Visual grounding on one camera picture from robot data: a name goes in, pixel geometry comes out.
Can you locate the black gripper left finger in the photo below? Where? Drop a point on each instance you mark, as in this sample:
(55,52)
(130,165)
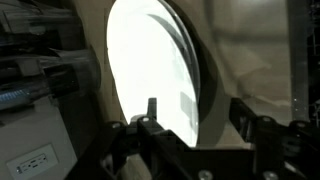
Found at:
(146,146)

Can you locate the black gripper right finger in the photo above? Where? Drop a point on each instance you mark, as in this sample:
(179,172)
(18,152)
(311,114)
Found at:
(283,150)

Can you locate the white round plate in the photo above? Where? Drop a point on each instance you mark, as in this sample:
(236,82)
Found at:
(143,63)
(198,83)

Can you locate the white wall outlet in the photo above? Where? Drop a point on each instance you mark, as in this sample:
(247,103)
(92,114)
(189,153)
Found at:
(33,163)

